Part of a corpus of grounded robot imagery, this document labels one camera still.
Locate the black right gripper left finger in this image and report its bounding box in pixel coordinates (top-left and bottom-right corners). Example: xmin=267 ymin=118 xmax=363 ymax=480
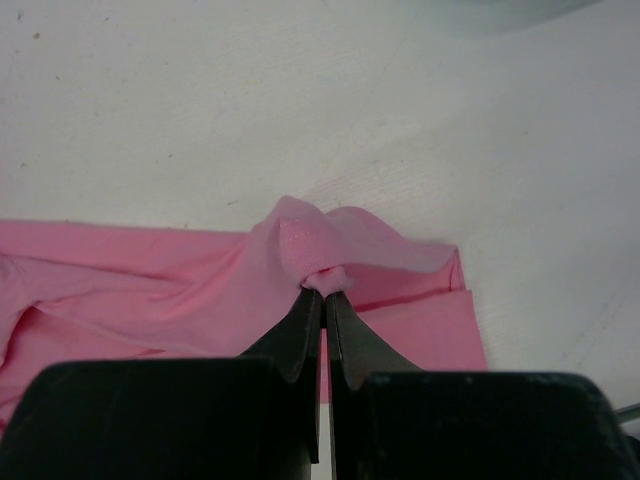
xmin=1 ymin=290 xmax=322 ymax=479

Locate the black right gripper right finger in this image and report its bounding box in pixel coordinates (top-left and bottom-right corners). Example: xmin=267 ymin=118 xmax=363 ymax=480
xmin=325 ymin=294 xmax=639 ymax=479

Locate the pink t-shirt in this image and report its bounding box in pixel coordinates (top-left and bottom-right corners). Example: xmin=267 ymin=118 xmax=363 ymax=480
xmin=1 ymin=197 xmax=487 ymax=422

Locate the aluminium mounting rail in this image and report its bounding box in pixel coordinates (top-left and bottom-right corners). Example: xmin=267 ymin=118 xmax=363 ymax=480
xmin=615 ymin=403 xmax=640 ymax=424

